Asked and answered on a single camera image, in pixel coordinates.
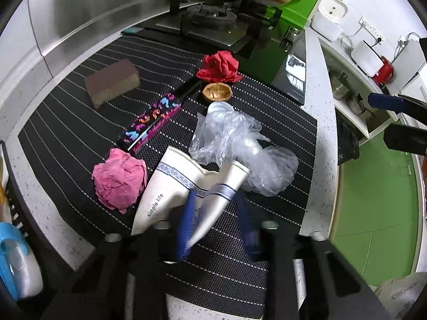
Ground brown walnut shell half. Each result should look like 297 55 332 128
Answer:
202 83 232 102

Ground white simple life tube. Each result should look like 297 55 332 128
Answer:
131 146 251 244

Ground gas stove burner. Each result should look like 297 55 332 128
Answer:
138 0 284 59

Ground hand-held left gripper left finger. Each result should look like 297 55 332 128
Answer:
40 191 204 320

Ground metal pot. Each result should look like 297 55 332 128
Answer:
330 73 349 101
347 93 366 114

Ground white box appliance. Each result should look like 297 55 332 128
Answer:
350 40 382 77

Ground clear crumpled plastic bag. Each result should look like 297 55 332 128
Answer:
189 110 299 197

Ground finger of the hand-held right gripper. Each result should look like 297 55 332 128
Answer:
383 123 427 155
368 93 427 125

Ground white printed plastic bag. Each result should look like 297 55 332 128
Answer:
374 271 427 320

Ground black glass cooktop panel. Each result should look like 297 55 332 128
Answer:
271 33 307 105

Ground white plastic appliance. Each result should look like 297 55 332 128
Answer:
311 0 347 42

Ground blue capped white bottle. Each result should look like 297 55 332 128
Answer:
0 222 44 302

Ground black wire rack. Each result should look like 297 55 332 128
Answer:
0 140 76 274

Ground red crumpled paper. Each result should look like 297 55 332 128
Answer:
196 51 245 84

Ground brown scouring sponge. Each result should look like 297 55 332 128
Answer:
85 58 141 109

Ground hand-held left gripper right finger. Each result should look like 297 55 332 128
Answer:
235 193 392 320

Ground black striped mat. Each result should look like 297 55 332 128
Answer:
18 35 318 312

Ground red kettle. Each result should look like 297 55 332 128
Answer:
372 57 396 85

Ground long black colourful printed box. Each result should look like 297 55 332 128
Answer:
117 79 205 155

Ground pink crumpled paper ball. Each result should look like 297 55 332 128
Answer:
92 148 148 214

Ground white power strip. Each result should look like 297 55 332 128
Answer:
358 17 384 44

